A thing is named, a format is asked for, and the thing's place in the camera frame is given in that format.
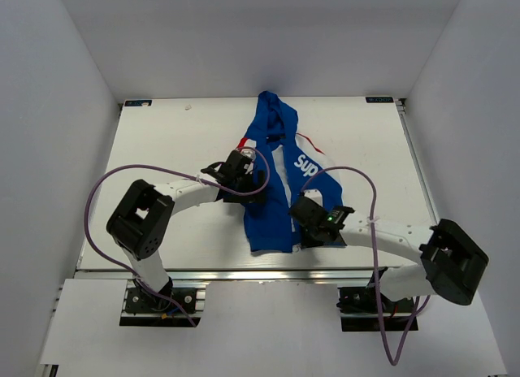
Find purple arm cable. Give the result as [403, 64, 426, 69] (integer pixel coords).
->
[300, 167, 431, 366]
[83, 147, 271, 328]

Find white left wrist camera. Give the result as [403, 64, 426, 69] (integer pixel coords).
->
[240, 148, 256, 163]

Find blue corner label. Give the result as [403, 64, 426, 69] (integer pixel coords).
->
[123, 99, 152, 107]
[365, 96, 394, 103]

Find aluminium table rail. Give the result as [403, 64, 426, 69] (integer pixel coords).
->
[395, 98, 440, 224]
[76, 266, 391, 281]

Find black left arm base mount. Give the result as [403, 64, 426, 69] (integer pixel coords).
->
[119, 281, 206, 328]

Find aluminium table front rail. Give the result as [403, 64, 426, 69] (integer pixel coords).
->
[76, 266, 391, 281]

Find blue white red jacket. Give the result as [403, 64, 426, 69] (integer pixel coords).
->
[240, 91, 343, 254]

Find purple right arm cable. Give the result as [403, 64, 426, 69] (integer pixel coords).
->
[300, 167, 431, 366]

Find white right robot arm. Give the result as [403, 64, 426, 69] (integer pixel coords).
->
[289, 195, 489, 311]

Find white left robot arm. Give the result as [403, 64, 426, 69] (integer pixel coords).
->
[106, 146, 271, 311]

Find blue right corner label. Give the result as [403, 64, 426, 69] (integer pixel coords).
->
[365, 96, 394, 103]

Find aluminium table right rail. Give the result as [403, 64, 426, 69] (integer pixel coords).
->
[395, 98, 440, 224]

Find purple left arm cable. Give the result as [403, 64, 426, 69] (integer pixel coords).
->
[83, 147, 271, 328]

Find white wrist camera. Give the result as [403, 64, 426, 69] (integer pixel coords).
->
[240, 148, 256, 163]
[303, 189, 323, 206]

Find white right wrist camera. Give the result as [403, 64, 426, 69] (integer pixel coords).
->
[303, 189, 323, 206]

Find blue left corner label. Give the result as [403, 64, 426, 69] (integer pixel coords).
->
[123, 99, 152, 107]

